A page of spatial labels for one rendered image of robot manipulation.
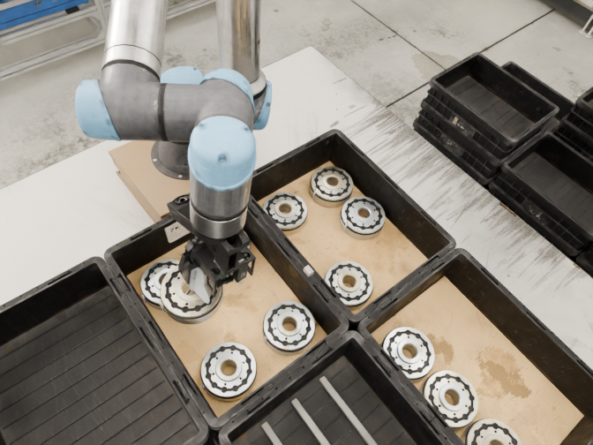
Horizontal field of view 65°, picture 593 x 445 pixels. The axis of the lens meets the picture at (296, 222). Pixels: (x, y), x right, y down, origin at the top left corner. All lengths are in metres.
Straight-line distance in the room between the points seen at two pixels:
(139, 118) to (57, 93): 2.14
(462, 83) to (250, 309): 1.45
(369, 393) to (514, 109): 1.44
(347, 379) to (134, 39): 0.69
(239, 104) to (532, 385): 0.79
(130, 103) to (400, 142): 1.01
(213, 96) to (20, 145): 2.00
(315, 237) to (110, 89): 0.60
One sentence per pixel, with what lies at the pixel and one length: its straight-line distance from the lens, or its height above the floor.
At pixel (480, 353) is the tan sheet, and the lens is 1.06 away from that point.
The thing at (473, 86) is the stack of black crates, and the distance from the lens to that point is 2.13.
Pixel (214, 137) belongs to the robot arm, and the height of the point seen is 1.35.
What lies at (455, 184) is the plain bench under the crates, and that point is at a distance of 1.44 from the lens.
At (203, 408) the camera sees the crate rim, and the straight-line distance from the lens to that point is 0.83.
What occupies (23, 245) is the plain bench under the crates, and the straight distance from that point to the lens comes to 1.32.
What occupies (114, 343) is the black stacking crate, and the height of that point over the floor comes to 0.83.
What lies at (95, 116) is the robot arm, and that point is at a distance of 0.64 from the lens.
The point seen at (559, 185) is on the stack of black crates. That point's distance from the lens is 2.09.
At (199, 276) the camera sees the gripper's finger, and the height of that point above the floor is 1.07.
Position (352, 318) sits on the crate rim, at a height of 0.93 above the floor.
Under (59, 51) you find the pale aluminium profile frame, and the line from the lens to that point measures 2.77.
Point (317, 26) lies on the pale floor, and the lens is 3.10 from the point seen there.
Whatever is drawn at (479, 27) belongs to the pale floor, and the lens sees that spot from 3.45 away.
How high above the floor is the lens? 1.74
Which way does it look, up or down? 57 degrees down
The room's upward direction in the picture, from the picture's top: 9 degrees clockwise
